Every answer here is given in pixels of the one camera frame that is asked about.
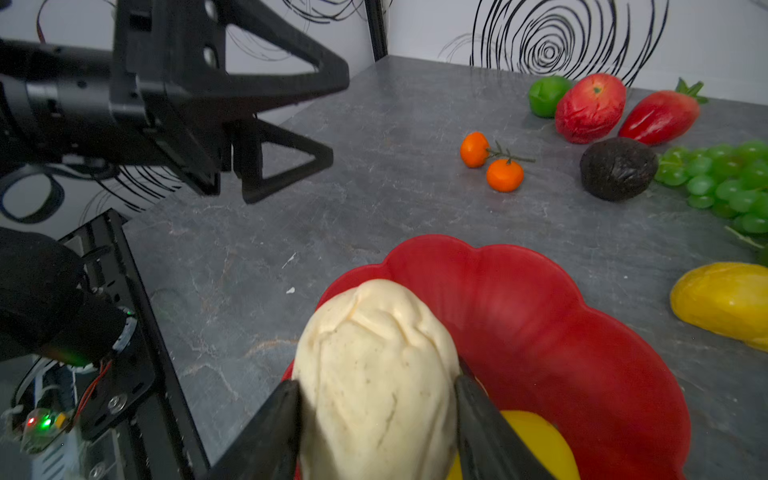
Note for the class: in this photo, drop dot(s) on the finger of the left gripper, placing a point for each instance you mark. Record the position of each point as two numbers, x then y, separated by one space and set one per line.
267 158
321 20

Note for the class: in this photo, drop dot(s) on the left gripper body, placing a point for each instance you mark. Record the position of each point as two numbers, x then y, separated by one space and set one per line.
115 108

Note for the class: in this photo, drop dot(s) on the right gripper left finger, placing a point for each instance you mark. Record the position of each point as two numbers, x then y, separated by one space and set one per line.
268 446

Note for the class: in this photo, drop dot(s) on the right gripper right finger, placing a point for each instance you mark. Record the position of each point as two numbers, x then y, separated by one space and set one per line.
488 447

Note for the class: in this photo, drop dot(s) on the yellow lemon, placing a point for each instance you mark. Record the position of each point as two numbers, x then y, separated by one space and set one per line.
544 440

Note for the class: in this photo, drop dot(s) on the red flower-shaped fruit bowl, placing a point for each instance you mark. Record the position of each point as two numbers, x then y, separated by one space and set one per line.
521 324

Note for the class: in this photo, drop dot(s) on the beige garlic bulb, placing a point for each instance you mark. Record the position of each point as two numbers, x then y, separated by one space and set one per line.
376 371

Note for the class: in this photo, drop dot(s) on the orange tangerine left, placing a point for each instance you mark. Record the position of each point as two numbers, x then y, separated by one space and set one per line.
474 150

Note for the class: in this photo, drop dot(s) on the orange tangerine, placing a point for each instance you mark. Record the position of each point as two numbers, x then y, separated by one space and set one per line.
504 175
474 150

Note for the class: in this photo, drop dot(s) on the orange tangerine right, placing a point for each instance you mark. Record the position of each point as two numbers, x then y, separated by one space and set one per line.
504 175

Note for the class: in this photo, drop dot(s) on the yellow pear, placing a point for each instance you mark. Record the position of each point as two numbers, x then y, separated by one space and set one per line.
725 298

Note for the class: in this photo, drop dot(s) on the green lime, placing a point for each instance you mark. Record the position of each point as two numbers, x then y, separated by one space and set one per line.
545 94

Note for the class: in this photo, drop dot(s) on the dark avocado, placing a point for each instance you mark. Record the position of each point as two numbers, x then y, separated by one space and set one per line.
617 169

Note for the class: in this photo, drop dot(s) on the red apple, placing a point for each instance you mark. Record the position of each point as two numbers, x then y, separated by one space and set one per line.
591 108

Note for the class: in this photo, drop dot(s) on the green grape bunch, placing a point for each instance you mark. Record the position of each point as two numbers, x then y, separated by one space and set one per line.
728 181

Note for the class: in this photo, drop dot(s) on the red strawberry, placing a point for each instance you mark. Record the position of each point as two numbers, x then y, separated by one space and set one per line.
664 115

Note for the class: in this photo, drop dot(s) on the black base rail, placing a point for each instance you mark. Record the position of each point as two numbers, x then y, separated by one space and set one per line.
100 398

